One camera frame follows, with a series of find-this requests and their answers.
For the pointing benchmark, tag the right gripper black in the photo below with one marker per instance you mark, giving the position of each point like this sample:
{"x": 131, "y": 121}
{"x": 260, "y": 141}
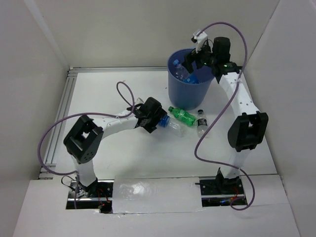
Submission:
{"x": 190, "y": 57}

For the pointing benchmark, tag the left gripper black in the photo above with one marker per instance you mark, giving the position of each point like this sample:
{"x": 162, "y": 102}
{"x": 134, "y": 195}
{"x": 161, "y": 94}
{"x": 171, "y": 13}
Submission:
{"x": 151, "y": 127}

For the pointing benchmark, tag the small bottle blue label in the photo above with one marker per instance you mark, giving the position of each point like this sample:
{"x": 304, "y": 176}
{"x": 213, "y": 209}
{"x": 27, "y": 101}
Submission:
{"x": 182, "y": 74}

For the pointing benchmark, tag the large bottle blue label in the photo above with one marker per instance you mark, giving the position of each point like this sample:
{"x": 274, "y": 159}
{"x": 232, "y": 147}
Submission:
{"x": 172, "y": 125}

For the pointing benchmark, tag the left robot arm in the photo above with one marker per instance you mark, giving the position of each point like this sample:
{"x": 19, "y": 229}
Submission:
{"x": 83, "y": 139}

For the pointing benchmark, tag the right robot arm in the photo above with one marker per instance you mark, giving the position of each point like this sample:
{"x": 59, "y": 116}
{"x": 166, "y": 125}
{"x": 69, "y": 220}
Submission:
{"x": 249, "y": 126}

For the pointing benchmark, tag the blue plastic bin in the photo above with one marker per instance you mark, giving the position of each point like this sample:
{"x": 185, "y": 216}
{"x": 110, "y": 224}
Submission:
{"x": 184, "y": 95}

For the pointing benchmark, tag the green plastic bottle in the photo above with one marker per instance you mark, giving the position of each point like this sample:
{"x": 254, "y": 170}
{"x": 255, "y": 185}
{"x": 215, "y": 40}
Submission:
{"x": 183, "y": 116}

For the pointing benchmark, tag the small bottle black label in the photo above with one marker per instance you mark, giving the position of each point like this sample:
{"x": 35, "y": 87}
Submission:
{"x": 202, "y": 124}

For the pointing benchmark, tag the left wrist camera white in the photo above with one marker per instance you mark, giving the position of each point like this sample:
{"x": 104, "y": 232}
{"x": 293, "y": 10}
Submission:
{"x": 138, "y": 102}

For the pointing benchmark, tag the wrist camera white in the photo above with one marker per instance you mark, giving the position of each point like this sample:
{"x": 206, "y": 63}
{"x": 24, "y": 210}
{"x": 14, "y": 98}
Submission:
{"x": 199, "y": 38}
{"x": 138, "y": 102}

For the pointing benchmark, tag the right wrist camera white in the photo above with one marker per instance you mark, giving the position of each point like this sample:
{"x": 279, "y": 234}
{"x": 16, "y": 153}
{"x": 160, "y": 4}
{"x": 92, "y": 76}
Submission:
{"x": 199, "y": 38}

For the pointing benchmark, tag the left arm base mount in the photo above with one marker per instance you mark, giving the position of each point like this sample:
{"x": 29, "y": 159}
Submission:
{"x": 99, "y": 198}

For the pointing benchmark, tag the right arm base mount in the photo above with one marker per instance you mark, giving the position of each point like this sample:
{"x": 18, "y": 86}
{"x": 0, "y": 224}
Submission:
{"x": 214, "y": 193}

